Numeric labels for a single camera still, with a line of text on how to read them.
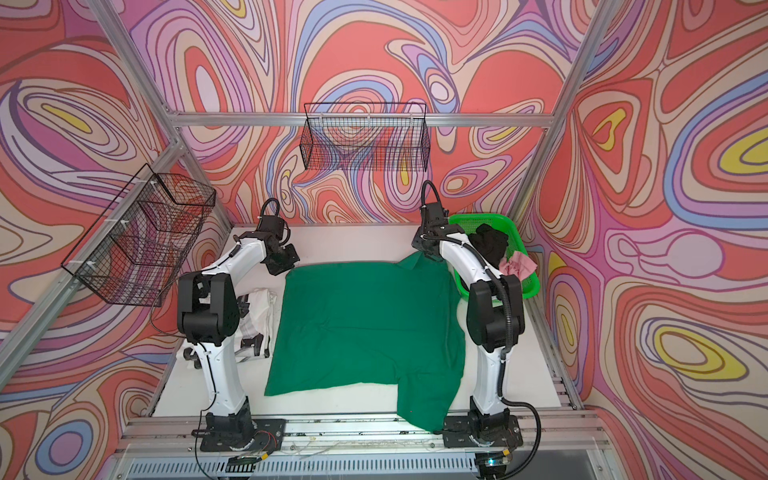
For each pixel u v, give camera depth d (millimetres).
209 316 549
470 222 1238
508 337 456
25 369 536
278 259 863
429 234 708
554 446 718
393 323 933
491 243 1038
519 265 962
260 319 892
